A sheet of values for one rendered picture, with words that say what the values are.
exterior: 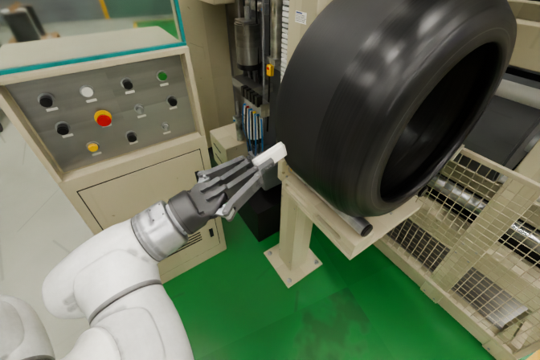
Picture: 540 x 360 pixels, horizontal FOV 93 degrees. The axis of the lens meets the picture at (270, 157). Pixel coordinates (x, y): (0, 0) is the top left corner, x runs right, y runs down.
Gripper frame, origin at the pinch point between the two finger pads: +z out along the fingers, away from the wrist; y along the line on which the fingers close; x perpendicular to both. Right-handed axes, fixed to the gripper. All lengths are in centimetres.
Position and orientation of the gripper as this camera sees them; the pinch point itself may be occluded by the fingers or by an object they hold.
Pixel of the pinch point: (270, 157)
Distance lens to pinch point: 50.7
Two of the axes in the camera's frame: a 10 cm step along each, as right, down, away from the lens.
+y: -5.5, -5.2, 6.5
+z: 8.1, -5.3, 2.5
